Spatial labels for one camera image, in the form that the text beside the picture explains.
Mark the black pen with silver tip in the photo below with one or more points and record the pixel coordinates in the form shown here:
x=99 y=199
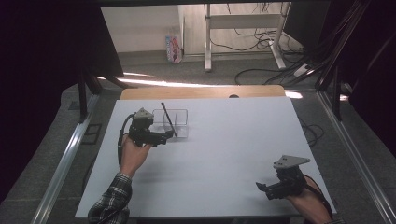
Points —
x=169 y=119

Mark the white power strip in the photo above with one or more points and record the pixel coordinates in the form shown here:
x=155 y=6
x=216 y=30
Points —
x=300 y=71

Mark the colourful printed box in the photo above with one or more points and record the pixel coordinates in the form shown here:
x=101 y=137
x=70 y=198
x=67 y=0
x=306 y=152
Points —
x=173 y=49

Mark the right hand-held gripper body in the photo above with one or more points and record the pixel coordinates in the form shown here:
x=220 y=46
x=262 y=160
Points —
x=288 y=183

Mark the white table cover board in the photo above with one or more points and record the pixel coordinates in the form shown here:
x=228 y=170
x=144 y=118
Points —
x=218 y=161

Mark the black floor plate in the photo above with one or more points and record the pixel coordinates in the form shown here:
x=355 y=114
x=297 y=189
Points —
x=91 y=133

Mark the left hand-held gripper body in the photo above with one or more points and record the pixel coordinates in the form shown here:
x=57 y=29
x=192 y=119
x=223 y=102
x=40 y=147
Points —
x=142 y=130

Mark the clear plastic divided organizer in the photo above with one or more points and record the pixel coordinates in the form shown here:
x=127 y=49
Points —
x=176 y=123

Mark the person's right hand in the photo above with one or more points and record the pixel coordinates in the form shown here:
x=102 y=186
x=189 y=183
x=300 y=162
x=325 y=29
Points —
x=306 y=200

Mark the aluminium rail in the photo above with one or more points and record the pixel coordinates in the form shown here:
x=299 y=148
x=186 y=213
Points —
x=358 y=155
x=63 y=165

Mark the person's left hand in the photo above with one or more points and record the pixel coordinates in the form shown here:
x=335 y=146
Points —
x=134 y=155

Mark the white metal desk frame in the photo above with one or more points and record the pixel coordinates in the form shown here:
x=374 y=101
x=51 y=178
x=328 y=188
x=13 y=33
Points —
x=246 y=25

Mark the black metal stand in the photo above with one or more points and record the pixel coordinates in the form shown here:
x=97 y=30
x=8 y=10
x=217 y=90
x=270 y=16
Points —
x=336 y=96
x=82 y=99

